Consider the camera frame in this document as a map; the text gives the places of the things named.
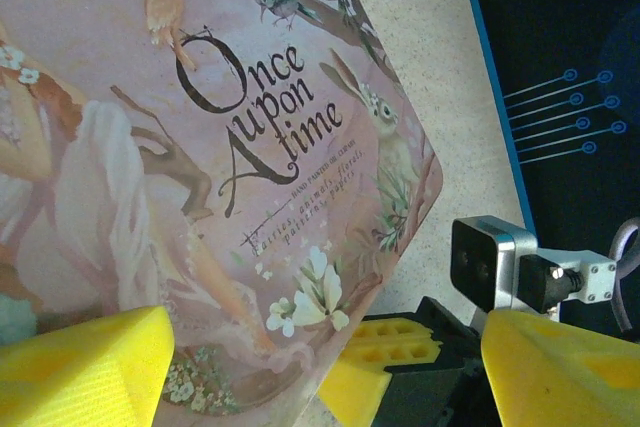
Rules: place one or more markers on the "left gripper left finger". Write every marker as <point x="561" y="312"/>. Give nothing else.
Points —
<point x="80" y="377"/>

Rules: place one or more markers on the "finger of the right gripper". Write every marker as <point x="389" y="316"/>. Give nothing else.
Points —
<point x="395" y="347"/>
<point x="357" y="392"/>

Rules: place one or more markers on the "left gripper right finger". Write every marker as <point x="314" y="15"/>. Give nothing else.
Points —
<point x="560" y="382"/>

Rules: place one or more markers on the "pink illustrated tin box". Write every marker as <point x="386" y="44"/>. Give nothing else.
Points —
<point x="200" y="147"/>

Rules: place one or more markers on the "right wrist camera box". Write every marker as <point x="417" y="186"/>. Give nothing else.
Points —
<point x="505" y="257"/>

